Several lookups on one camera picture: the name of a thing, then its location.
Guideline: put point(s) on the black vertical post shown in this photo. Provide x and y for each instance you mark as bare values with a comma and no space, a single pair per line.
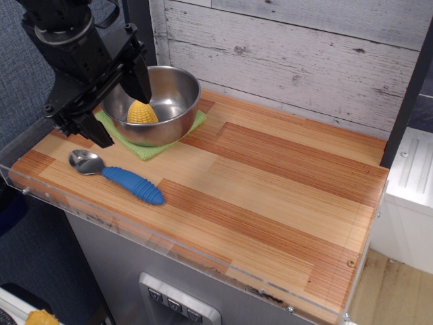
413,90
138,13

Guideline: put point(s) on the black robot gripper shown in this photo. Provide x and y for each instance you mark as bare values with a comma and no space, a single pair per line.
87,67

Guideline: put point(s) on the stainless steel bowl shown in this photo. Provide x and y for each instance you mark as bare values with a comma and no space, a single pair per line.
175,96

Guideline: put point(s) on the silver toy fridge cabinet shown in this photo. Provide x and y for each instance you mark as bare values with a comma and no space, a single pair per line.
142,286

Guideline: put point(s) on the white aluminium rail block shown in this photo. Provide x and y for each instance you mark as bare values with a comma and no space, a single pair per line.
403,228

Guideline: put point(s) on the black vertical post left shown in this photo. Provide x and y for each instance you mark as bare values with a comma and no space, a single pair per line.
138,13

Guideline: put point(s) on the yellow ridged toy potato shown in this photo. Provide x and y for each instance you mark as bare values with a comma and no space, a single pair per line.
141,113

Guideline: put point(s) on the clear acrylic table guard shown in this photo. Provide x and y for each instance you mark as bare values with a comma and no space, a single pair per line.
279,203

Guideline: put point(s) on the blue handled metal spoon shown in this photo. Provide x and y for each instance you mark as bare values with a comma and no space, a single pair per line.
88,163

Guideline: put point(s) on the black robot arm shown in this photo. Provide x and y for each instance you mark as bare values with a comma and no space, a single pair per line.
60,15

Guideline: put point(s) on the yellow object at bottom left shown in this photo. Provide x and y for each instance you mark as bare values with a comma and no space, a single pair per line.
41,317

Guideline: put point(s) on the green cloth mat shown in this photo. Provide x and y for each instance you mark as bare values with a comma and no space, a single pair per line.
145,152

